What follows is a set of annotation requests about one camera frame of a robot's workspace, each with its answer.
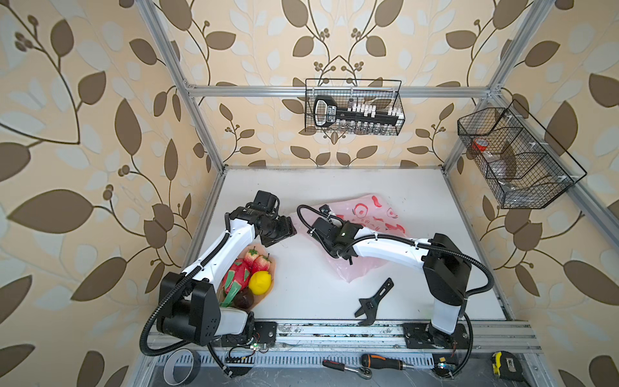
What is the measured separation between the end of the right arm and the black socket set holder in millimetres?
388

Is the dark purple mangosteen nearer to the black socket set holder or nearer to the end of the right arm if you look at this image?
the end of the right arm

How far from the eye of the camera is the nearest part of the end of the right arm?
61 centimetres

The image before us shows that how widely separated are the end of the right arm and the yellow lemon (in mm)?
265

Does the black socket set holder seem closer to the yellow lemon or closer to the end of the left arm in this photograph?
the end of the left arm

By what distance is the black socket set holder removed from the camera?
84 cm

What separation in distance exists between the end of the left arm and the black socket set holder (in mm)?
371

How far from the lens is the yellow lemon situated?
79 cm

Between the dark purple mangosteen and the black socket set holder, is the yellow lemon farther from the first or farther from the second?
the black socket set holder
